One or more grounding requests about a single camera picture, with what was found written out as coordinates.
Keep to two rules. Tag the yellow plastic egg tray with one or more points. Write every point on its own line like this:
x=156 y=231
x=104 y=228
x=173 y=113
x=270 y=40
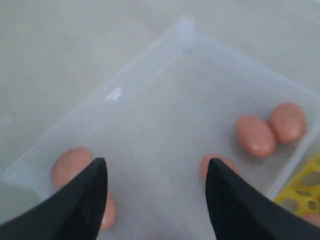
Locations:
x=301 y=194

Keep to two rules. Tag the clear plastic box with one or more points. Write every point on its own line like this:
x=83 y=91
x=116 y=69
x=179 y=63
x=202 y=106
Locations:
x=176 y=102

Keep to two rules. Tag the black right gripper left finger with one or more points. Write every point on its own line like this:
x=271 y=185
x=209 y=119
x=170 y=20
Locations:
x=75 y=212

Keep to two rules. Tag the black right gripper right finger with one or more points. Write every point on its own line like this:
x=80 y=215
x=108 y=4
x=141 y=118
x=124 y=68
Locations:
x=238 y=212

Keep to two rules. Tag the brown egg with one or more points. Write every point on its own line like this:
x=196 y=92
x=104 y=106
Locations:
x=69 y=164
x=110 y=213
x=216 y=164
x=255 y=136
x=313 y=218
x=288 y=121

